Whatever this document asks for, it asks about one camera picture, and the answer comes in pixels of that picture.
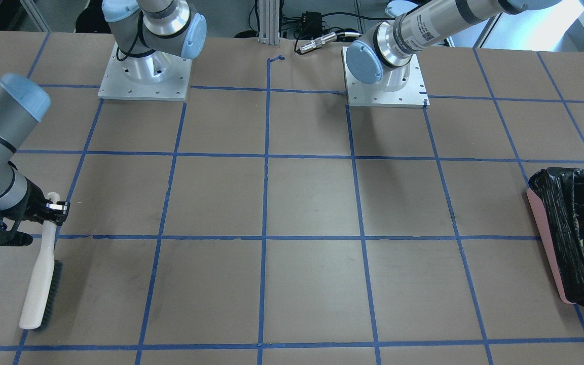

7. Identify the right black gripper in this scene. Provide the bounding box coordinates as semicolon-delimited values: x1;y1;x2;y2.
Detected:
0;175;71;246

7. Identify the beige hand brush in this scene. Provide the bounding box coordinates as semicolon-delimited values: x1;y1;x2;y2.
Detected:
18;217;62;331

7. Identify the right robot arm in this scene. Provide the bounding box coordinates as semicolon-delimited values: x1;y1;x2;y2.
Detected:
0;1;208;246

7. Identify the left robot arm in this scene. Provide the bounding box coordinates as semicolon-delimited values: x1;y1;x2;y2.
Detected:
345;1;558;92

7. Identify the pink bin with black bag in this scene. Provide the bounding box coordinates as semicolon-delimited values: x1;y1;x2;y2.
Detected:
526;168;584;307

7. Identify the black power adapter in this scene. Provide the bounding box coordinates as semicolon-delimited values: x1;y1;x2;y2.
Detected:
300;11;323;39

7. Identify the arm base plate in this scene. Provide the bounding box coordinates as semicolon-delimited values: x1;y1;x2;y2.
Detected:
342;47;430;108
98;44;193;101

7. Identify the aluminium frame post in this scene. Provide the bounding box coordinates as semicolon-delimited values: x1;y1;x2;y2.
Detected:
257;0;282;48

